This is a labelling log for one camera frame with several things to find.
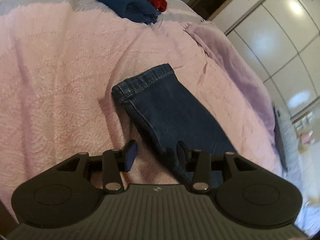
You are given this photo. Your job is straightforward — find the cream wardrobe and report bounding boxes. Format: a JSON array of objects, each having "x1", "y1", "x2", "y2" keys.
[{"x1": 210, "y1": 0, "x2": 319, "y2": 119}]

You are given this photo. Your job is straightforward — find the pink grey bedspread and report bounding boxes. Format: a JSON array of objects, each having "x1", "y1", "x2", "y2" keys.
[{"x1": 1, "y1": 0, "x2": 306, "y2": 217}]

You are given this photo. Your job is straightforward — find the dark blue denim jeans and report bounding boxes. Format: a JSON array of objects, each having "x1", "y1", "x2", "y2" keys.
[{"x1": 112, "y1": 64, "x2": 236, "y2": 184}]

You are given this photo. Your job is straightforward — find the lilac blanket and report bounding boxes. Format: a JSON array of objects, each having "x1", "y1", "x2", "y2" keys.
[{"x1": 184, "y1": 22, "x2": 276, "y2": 144}]

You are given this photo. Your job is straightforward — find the blue folded garment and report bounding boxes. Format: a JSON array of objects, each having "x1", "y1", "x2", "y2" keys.
[{"x1": 97, "y1": 0, "x2": 161, "y2": 25}]

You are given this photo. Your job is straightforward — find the grey checked cushion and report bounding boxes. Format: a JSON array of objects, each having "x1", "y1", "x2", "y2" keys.
[{"x1": 273, "y1": 104, "x2": 301, "y2": 174}]

